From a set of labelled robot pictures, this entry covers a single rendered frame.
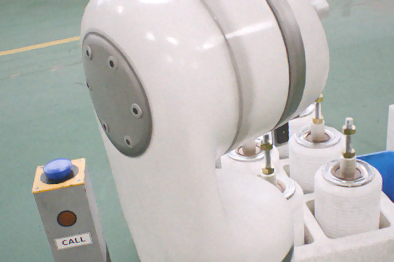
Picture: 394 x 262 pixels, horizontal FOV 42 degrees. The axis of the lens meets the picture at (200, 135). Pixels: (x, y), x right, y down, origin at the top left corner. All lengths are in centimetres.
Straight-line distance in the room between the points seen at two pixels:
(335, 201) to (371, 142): 64
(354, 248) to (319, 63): 54
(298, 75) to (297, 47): 1
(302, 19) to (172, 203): 10
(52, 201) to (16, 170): 76
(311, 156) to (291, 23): 61
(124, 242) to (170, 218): 86
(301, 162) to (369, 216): 15
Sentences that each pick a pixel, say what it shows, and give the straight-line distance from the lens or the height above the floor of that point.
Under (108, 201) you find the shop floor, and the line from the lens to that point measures 124.
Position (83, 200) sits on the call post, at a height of 29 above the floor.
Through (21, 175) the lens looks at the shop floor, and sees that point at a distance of 145.
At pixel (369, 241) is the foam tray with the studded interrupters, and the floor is 18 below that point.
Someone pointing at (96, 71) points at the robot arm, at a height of 60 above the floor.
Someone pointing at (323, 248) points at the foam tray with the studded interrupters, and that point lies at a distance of 75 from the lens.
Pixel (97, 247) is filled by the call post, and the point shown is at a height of 20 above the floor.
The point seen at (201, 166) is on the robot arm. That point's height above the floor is 56.
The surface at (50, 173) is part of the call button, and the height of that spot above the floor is 33.
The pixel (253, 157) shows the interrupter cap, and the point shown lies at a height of 25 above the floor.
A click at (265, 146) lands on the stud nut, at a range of 70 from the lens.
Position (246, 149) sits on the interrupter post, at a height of 26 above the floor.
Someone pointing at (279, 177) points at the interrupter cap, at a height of 25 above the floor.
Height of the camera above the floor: 67
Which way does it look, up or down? 28 degrees down
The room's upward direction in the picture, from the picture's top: 7 degrees counter-clockwise
